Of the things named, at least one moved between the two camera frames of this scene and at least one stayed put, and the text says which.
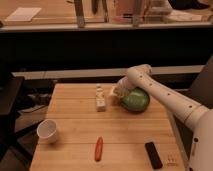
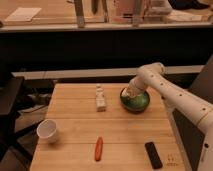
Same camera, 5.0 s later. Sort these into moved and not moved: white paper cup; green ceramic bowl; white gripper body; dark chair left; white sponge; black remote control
Moved: white sponge; white gripper body
Not moved: green ceramic bowl; white paper cup; dark chair left; black remote control
